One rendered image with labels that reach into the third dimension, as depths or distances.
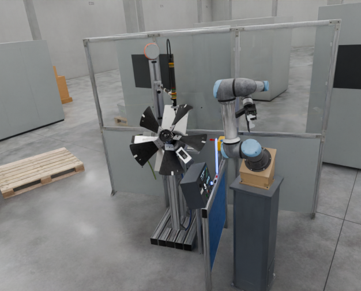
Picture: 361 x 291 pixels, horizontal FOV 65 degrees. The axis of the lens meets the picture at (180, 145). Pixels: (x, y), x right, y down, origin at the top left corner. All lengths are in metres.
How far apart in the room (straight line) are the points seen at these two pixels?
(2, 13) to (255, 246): 14.00
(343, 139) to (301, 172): 1.45
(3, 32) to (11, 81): 7.45
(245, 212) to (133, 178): 2.02
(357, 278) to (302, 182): 0.99
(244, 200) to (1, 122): 6.27
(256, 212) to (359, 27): 2.89
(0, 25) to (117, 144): 11.69
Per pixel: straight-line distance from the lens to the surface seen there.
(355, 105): 4.45
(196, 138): 2.48
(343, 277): 3.04
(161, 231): 3.19
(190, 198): 1.74
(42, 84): 7.88
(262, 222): 2.17
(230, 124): 1.88
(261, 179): 2.07
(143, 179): 3.78
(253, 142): 1.90
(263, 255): 2.37
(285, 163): 3.25
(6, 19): 14.99
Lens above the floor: 2.09
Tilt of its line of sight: 23 degrees down
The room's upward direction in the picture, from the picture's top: 5 degrees counter-clockwise
